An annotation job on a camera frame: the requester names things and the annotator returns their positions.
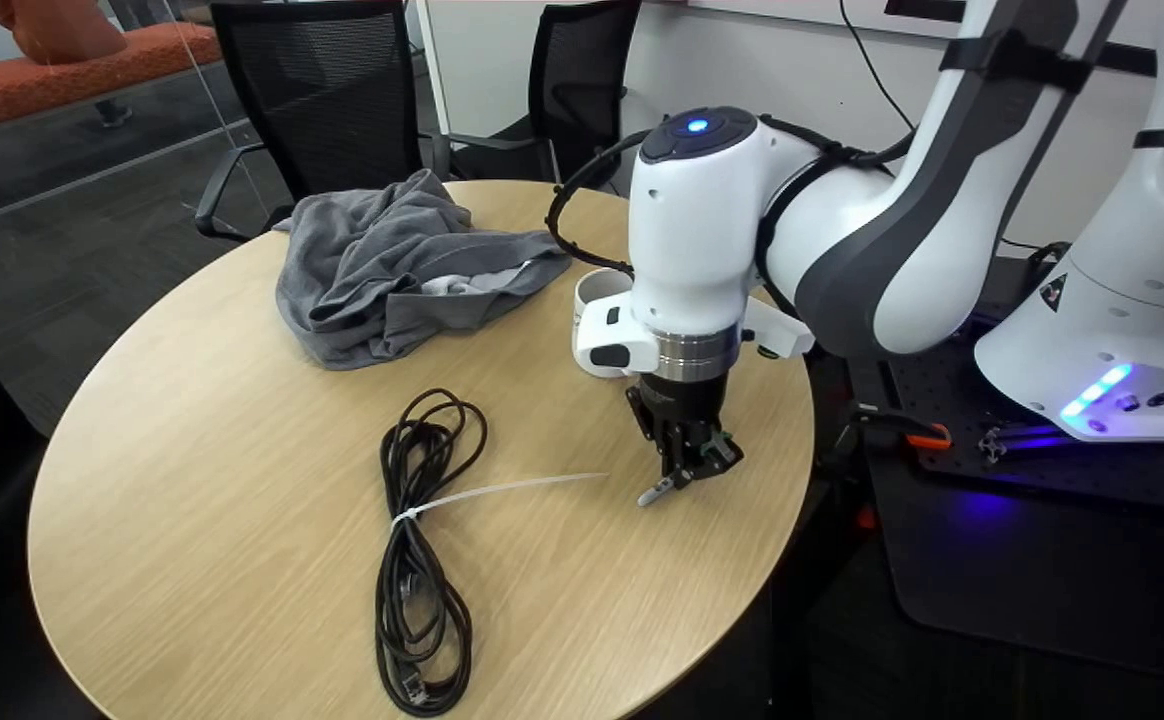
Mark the orange sofa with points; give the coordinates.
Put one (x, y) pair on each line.
(63, 67)

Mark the black office chair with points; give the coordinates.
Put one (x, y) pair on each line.
(581, 82)
(327, 94)

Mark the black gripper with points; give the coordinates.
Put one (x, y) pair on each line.
(681, 407)

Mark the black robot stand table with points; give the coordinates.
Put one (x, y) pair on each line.
(1046, 587)

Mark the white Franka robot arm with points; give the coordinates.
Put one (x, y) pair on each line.
(703, 224)

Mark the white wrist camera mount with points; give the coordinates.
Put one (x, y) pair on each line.
(782, 329)

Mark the black perforated mounting board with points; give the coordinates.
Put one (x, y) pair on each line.
(955, 414)

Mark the white zip tie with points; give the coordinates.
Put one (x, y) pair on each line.
(501, 491)

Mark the grey towel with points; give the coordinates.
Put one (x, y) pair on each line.
(383, 264)

